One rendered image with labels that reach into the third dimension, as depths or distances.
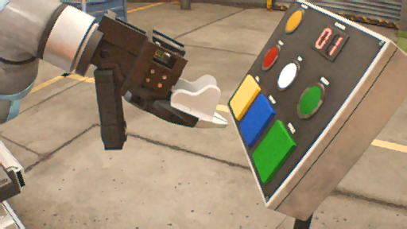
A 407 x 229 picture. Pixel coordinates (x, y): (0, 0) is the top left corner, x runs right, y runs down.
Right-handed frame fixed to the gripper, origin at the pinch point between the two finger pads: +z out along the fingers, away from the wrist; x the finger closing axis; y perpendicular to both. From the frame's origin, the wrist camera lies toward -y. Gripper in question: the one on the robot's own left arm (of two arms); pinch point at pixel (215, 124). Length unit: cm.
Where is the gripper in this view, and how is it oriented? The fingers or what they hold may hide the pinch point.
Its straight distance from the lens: 47.2
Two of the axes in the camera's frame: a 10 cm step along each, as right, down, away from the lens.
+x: -1.0, -4.6, 8.8
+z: 8.6, 4.0, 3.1
